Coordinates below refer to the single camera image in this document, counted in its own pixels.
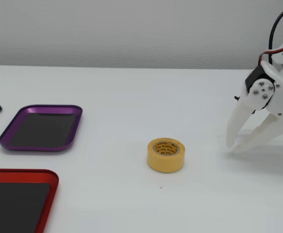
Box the yellow masking tape roll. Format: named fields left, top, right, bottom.
left=146, top=137, right=186, bottom=174

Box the purple metal tray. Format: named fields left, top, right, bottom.
left=0, top=104, right=83, bottom=152

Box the red metal tray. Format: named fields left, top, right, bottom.
left=0, top=168, right=60, bottom=233

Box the black cable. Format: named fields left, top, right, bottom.
left=268, top=6, right=283, bottom=64

